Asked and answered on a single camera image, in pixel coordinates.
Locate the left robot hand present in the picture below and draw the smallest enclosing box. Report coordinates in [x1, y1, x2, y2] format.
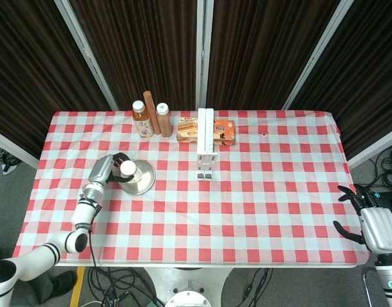
[88, 152, 137, 186]

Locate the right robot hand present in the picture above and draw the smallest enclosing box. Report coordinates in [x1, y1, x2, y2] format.
[333, 184, 392, 254]

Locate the white paper cup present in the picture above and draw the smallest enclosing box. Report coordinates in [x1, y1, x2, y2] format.
[118, 160, 144, 185]

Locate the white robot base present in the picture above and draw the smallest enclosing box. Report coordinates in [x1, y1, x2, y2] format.
[144, 267, 235, 307]

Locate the round silver metal plate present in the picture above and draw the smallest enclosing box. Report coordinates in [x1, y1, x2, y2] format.
[120, 160, 157, 195]

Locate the orange tea bottle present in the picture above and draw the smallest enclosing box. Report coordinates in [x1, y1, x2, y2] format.
[132, 100, 153, 139]

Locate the wooden rolling pin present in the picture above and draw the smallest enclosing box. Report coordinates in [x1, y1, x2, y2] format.
[143, 90, 162, 136]

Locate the brown drink bottle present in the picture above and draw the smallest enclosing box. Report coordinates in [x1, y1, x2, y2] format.
[155, 102, 173, 138]

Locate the orange biscuit box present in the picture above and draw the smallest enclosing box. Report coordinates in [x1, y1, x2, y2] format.
[176, 116, 200, 143]

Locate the white folding stand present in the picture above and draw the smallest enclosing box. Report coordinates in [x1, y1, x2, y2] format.
[196, 107, 219, 182]

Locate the black shoe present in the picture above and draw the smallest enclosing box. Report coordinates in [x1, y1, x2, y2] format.
[50, 270, 77, 298]

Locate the orange tissue pack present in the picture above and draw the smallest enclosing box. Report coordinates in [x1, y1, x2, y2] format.
[214, 118, 237, 146]

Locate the red white checkered tablecloth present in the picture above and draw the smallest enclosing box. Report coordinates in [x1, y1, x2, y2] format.
[12, 109, 371, 269]

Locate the black floor cable bundle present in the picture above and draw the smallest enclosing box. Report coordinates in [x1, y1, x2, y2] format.
[77, 267, 166, 307]
[355, 148, 392, 196]

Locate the white partition base rail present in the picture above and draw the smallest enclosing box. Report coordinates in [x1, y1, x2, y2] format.
[347, 125, 392, 169]
[0, 127, 40, 169]

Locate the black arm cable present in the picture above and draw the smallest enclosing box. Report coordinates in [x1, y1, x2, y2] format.
[86, 204, 99, 267]

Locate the white partition post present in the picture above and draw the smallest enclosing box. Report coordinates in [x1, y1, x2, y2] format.
[195, 0, 215, 111]
[54, 0, 120, 111]
[281, 0, 355, 111]

